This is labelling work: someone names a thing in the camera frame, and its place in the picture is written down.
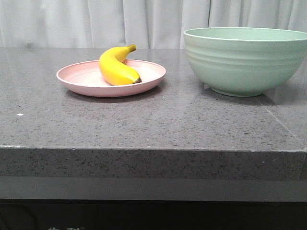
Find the pink plate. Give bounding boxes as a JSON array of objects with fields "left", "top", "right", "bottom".
[{"left": 57, "top": 59, "right": 166, "bottom": 97}]

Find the yellow banana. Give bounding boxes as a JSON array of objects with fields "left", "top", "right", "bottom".
[{"left": 98, "top": 44, "right": 142, "bottom": 86}]

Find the green bowl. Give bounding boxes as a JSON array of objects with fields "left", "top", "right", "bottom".
[{"left": 184, "top": 27, "right": 307, "bottom": 97}]

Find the white curtain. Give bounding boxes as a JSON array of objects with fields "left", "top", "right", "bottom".
[{"left": 0, "top": 0, "right": 307, "bottom": 49}]

